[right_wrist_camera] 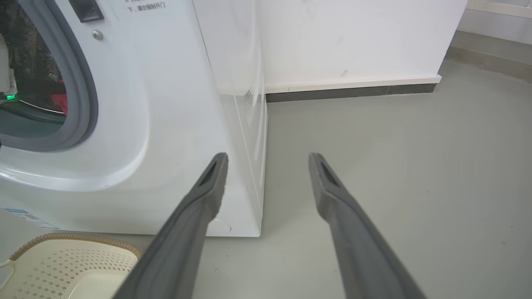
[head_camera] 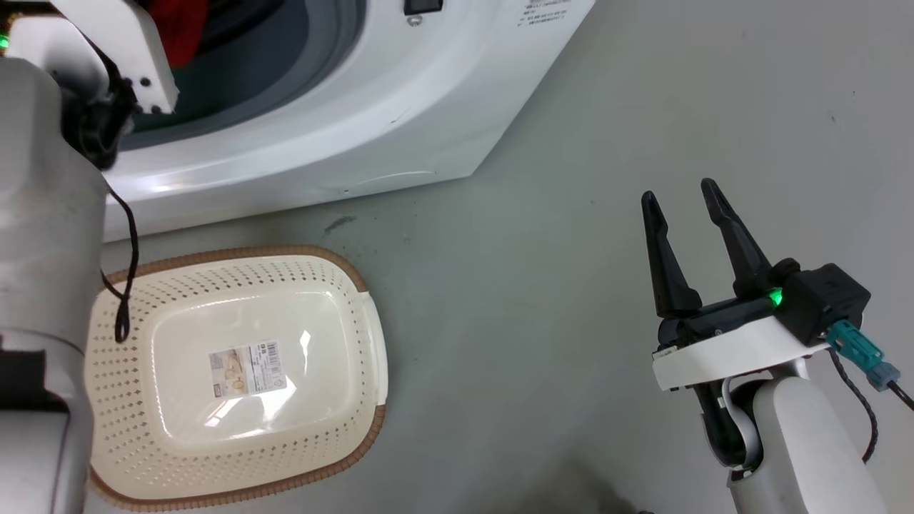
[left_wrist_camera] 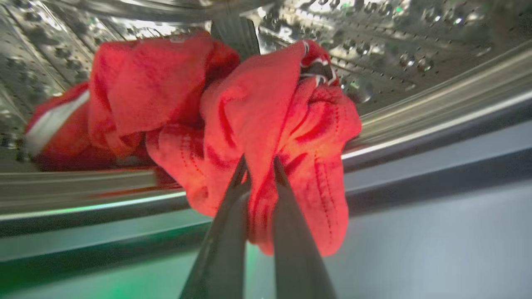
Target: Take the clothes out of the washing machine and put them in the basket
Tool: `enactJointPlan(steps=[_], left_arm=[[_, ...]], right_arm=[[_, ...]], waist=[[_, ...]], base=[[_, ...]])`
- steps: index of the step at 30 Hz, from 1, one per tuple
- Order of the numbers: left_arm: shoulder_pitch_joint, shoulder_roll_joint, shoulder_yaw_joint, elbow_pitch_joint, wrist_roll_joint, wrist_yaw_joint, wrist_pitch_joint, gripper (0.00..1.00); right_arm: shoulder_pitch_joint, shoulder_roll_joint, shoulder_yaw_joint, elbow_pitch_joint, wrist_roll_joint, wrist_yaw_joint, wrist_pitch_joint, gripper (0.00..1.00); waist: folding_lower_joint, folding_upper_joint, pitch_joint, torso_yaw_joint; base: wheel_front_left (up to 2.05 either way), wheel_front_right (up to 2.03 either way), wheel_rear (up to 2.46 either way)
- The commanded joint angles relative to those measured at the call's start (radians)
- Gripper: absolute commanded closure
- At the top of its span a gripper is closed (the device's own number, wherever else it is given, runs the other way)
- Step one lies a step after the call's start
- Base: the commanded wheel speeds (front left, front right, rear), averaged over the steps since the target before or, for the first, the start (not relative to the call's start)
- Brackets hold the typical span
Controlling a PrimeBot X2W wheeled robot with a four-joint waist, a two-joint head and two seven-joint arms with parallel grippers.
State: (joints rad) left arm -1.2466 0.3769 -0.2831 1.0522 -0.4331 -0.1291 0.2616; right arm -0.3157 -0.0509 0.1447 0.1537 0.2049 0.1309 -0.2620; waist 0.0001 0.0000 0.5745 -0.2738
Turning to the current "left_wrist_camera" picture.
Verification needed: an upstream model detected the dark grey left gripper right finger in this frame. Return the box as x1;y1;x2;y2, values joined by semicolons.
272;156;337;299

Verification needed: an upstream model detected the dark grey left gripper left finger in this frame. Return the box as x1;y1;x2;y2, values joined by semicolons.
179;155;252;299

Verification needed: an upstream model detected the red garment with white trim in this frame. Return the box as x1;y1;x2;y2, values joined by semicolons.
24;30;362;257

